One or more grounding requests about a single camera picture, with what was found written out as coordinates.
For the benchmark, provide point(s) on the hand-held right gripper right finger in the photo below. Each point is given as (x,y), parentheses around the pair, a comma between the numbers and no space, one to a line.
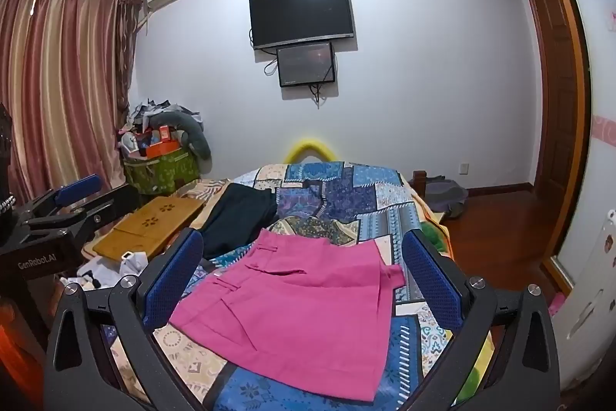
(428,276)

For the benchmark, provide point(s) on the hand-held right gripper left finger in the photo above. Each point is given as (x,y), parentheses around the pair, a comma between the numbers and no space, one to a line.
(180,276)

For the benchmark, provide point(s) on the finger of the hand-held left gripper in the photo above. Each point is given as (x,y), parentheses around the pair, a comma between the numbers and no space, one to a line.
(77,190)
(110,206)

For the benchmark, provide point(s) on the pink pants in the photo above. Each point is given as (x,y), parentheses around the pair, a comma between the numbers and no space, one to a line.
(298,310)

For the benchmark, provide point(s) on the black pants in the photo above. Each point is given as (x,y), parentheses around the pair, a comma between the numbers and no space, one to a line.
(238,211)

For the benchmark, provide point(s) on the wooden lap desk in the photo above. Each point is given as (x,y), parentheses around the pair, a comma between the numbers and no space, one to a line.
(144,223)

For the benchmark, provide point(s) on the green patterned basket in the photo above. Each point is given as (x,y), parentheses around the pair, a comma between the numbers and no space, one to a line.
(161,175)

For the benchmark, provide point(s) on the white cloth pile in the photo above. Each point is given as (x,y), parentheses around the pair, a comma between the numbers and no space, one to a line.
(108,269)

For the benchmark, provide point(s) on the orange box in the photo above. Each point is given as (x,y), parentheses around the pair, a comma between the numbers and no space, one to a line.
(161,148)

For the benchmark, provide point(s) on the grey bag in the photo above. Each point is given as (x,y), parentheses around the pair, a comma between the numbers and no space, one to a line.
(447,196)

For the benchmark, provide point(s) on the striped pink curtain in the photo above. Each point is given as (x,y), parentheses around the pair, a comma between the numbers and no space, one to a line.
(62,79)

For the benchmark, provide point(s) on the blue patchwork blanket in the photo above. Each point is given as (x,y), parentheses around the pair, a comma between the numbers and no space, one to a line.
(337,199)

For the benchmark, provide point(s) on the pink slipper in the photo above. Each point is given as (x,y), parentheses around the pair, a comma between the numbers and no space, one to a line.
(557,304)

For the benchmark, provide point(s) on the white cabinet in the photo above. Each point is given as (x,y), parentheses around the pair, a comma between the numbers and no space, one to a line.
(589,295)

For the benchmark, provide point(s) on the wooden door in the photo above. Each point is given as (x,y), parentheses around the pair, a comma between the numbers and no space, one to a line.
(553,103)

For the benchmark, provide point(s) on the wooden bed post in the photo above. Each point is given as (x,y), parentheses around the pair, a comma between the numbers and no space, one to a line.
(419,184)

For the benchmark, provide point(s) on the white wall socket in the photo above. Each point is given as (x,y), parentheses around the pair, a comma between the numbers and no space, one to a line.
(464,169)

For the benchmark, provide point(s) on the small black wall monitor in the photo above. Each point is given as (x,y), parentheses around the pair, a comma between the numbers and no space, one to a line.
(305,63)

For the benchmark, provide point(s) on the black wall television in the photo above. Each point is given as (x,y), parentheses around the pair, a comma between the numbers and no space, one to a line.
(301,14)

